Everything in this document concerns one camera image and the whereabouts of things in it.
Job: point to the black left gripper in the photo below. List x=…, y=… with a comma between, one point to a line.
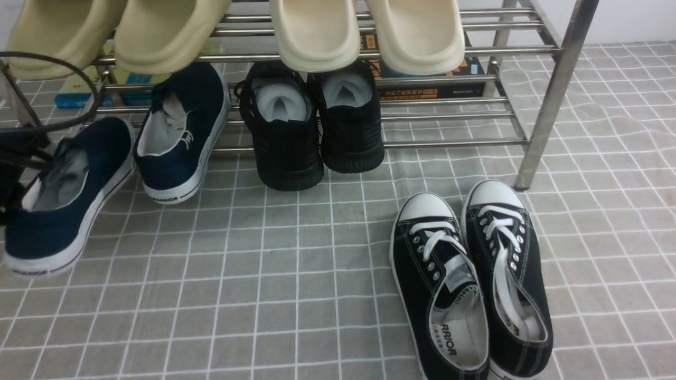
x=21, y=149

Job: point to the navy slip-on shoe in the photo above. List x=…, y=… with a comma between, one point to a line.
x=47, y=233
x=187, y=113

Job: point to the stainless steel shoe rack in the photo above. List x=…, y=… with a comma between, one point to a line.
x=513, y=15

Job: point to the green and blue book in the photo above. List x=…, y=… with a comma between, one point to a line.
x=75, y=93

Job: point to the yellow-green foam slipper left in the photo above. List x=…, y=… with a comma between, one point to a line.
x=73, y=31

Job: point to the yellow-green foam slipper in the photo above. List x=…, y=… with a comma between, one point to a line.
x=73, y=31
x=163, y=37

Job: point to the yellow-green foam slipper right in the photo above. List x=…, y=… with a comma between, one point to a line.
x=163, y=37

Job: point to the grey grid pattern floor mat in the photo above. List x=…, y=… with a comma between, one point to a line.
x=242, y=282

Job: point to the black knit sneaker left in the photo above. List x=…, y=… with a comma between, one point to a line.
x=281, y=116

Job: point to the black knit sneaker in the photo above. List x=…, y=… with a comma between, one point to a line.
x=350, y=114
x=281, y=116

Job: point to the cream foam slipper left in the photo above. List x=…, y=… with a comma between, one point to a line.
x=316, y=36

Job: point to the cream foam slipper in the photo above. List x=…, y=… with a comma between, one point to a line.
x=419, y=37
x=316, y=36

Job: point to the black knit sneaker right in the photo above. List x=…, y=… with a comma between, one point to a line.
x=350, y=114

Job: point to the cream foam slipper right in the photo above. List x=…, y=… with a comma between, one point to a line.
x=419, y=37

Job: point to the black canvas lace-up shoe left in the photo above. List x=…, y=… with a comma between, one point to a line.
x=440, y=291

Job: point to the black canvas lace-up shoe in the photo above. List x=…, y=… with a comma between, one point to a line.
x=499, y=235
x=440, y=291

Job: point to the black and orange book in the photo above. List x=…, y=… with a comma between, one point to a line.
x=467, y=80

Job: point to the black canvas lace-up shoe right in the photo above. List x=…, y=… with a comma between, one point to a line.
x=499, y=235

